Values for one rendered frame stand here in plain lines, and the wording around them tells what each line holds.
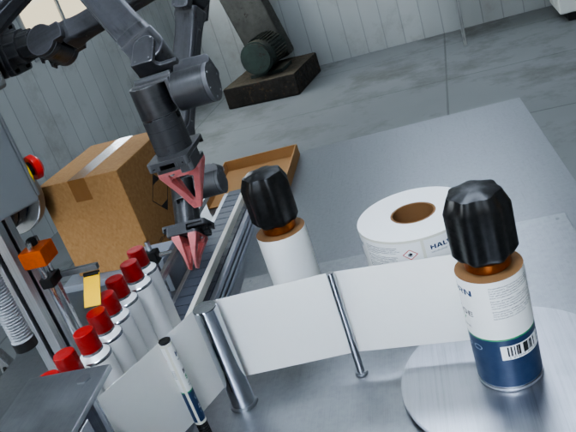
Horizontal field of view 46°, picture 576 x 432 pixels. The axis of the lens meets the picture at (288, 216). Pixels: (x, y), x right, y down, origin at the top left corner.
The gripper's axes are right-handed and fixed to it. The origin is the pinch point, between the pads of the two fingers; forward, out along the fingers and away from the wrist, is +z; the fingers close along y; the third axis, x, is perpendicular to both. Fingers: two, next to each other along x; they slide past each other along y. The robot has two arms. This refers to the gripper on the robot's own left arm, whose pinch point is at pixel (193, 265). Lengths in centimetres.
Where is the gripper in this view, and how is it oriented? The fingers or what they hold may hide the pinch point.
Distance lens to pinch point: 149.0
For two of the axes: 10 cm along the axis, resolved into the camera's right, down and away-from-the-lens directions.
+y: 9.4, -2.3, -2.4
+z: 1.6, 9.5, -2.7
